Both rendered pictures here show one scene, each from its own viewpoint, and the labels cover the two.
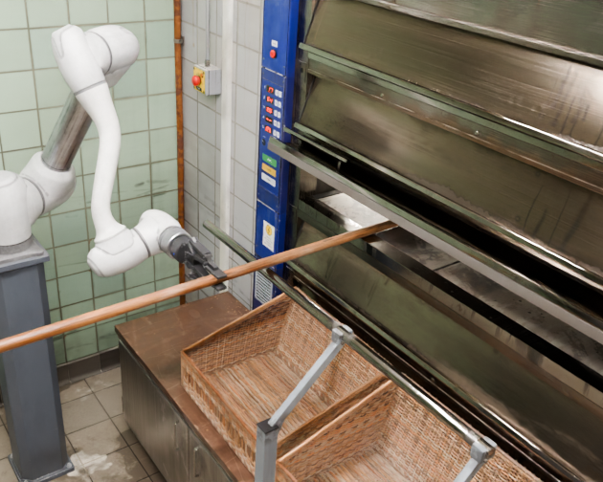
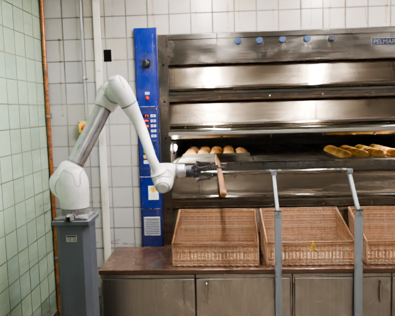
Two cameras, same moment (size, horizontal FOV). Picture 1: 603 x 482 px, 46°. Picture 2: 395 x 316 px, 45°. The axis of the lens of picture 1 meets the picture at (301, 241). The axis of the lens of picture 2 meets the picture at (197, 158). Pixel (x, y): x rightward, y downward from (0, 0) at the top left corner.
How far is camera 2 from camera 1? 2.58 m
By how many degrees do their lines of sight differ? 52
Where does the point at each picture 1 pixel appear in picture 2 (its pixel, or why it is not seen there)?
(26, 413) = not seen: outside the picture
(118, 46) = not seen: hidden behind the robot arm
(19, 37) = (5, 109)
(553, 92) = (296, 72)
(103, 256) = (168, 179)
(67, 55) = (126, 86)
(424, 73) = (242, 81)
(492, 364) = (297, 179)
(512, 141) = (285, 93)
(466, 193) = (272, 118)
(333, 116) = (190, 115)
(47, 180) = not seen: hidden behind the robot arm
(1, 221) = (86, 190)
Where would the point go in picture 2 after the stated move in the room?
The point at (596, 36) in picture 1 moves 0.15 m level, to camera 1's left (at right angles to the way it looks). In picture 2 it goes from (305, 52) to (294, 51)
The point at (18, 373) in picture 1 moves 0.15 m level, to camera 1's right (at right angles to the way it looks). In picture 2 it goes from (93, 299) to (115, 291)
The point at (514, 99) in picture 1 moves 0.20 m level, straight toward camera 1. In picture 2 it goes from (283, 78) to (305, 76)
